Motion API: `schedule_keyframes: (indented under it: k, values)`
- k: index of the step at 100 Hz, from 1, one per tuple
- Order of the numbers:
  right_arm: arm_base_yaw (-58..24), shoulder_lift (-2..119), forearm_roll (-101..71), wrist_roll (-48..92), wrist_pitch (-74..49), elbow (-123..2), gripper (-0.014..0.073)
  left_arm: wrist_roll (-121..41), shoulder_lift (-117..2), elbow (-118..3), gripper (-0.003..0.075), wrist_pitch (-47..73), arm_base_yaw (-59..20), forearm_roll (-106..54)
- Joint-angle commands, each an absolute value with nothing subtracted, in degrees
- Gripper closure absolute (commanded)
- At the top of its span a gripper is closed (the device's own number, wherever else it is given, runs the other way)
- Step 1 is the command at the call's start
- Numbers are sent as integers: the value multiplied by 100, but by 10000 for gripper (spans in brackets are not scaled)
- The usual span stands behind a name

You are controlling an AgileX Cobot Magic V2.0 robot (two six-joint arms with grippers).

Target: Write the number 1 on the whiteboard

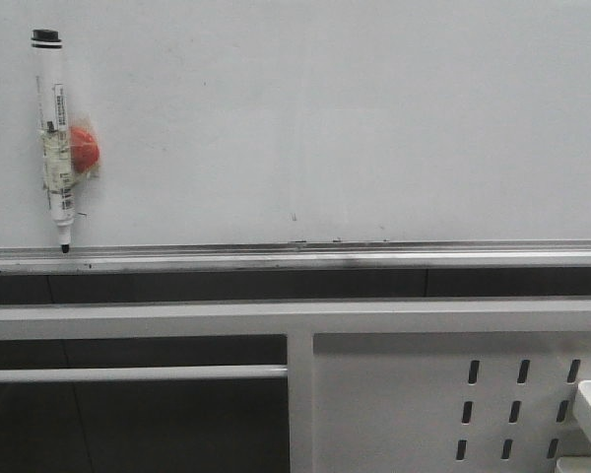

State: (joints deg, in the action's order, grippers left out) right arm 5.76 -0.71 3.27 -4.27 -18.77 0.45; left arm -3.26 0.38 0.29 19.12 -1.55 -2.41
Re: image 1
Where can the white whiteboard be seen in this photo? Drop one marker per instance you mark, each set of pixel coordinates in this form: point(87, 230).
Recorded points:
point(234, 122)

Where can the aluminium whiteboard tray rail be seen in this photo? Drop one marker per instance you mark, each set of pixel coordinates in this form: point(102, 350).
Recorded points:
point(294, 256)

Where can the white perforated metal panel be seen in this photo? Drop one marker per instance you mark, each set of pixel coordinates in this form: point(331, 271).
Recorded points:
point(448, 402)

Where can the white metal stand frame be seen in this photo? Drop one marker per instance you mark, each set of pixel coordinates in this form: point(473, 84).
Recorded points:
point(200, 387)

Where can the white whiteboard marker pen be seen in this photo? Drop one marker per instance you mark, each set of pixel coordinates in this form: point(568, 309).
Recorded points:
point(53, 131)

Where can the red round magnet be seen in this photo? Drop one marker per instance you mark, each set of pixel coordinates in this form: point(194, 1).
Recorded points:
point(84, 146)

